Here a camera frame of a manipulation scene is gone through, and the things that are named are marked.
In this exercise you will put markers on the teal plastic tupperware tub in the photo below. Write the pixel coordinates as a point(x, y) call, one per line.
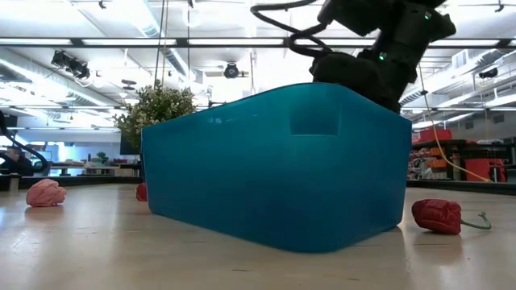
point(274, 169)

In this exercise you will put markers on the red chili with green stem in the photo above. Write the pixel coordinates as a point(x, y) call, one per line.
point(437, 216)

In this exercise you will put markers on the small red toy chili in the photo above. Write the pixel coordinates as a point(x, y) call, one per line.
point(141, 192)

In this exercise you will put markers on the pink toy fruit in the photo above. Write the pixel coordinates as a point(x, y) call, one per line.
point(46, 193)

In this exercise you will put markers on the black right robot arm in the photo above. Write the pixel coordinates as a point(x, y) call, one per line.
point(423, 30)

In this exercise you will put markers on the black storage shelf rack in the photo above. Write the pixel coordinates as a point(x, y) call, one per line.
point(451, 157)

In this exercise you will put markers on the round black ceiling device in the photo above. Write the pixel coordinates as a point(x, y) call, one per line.
point(231, 71)

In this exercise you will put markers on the large red storage bin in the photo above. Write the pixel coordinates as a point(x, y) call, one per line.
point(483, 169)

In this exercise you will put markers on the green artificial potted plant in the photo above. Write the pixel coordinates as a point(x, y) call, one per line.
point(157, 110)

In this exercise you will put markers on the black background monitor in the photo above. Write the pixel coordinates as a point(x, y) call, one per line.
point(129, 147)

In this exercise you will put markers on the background office desk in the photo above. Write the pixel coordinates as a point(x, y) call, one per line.
point(92, 168)

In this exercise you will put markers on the black ceiling light cluster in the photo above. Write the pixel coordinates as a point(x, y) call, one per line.
point(72, 65)

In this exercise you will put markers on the person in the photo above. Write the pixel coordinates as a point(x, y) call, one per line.
point(16, 161)

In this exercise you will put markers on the black aluminium table frame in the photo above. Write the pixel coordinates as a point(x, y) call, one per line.
point(80, 181)

